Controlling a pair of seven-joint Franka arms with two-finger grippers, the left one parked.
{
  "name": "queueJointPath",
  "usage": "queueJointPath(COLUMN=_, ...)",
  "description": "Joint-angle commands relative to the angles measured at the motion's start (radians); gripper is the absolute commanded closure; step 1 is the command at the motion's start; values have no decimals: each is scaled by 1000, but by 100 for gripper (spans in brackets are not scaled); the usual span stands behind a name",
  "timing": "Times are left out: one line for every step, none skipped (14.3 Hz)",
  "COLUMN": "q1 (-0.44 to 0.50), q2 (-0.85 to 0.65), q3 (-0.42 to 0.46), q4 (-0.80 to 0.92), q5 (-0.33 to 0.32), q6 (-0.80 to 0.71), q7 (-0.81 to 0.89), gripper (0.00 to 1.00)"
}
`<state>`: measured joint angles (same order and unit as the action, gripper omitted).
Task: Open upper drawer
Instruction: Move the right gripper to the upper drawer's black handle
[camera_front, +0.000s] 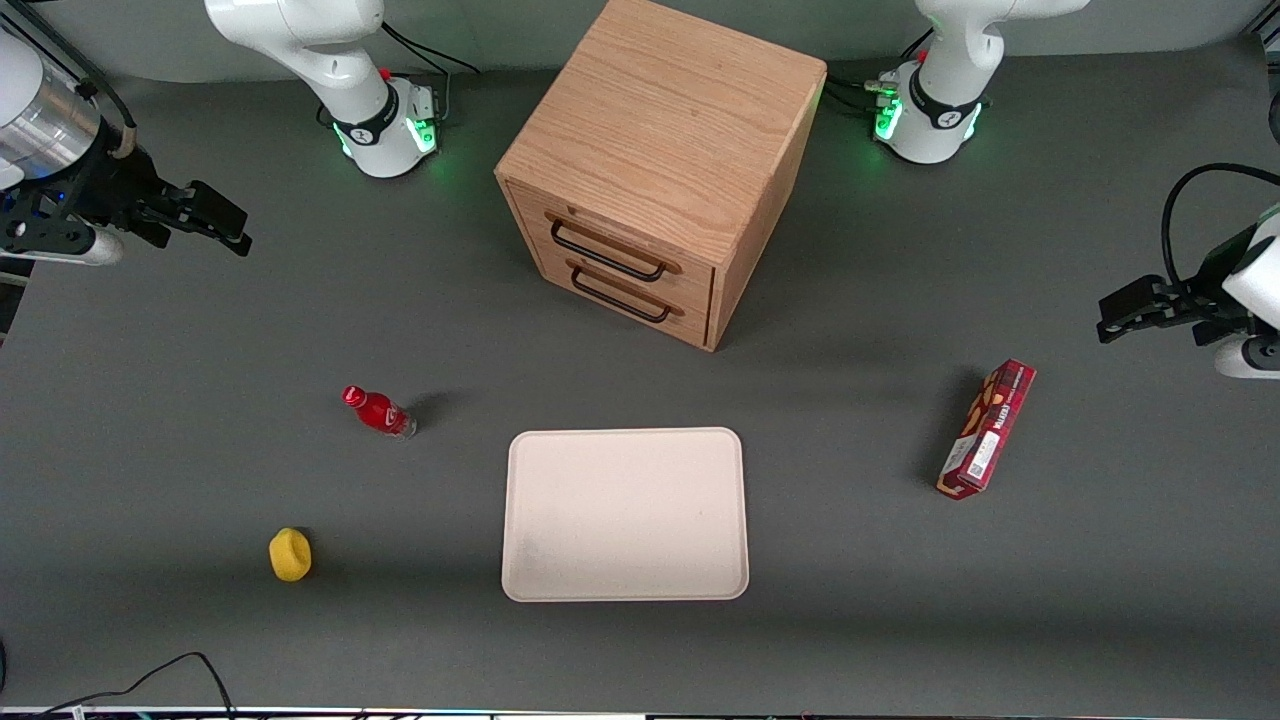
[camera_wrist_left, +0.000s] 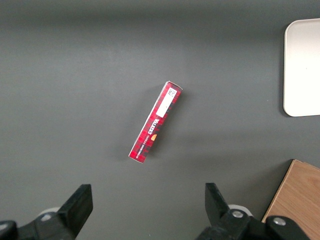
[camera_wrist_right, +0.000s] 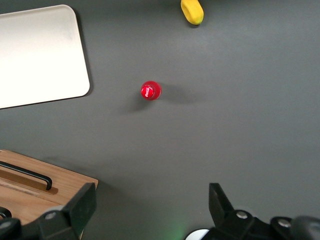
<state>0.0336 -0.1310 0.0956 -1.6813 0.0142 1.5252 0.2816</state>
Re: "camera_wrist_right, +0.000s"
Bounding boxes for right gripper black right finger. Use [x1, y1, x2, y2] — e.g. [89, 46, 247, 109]
[208, 182, 295, 240]

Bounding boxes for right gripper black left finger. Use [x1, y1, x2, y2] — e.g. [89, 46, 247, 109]
[0, 182, 98, 240]

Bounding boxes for wooden drawer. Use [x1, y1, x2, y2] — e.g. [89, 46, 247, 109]
[0, 184, 76, 226]
[0, 154, 76, 198]

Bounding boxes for black drawer handle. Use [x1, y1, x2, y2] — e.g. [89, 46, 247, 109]
[0, 206, 13, 219]
[0, 160, 54, 191]

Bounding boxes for wooden drawer cabinet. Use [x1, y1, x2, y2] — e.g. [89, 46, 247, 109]
[0, 149, 99, 240]

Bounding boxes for red cola bottle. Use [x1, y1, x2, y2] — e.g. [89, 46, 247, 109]
[139, 80, 163, 101]

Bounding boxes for cream plastic tray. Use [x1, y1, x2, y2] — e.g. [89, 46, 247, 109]
[0, 4, 91, 110]

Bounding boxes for yellow sponge toy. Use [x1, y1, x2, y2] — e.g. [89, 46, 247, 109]
[180, 0, 205, 26]

